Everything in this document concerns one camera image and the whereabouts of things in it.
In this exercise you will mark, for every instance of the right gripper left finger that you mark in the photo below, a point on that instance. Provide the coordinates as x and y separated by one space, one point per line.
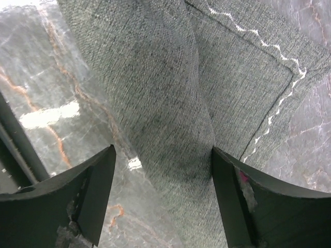
67 210

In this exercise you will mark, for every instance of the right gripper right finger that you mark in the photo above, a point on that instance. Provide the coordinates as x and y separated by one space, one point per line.
259 210

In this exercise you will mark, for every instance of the grey cloth napkin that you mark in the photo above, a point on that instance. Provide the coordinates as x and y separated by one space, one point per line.
183 77

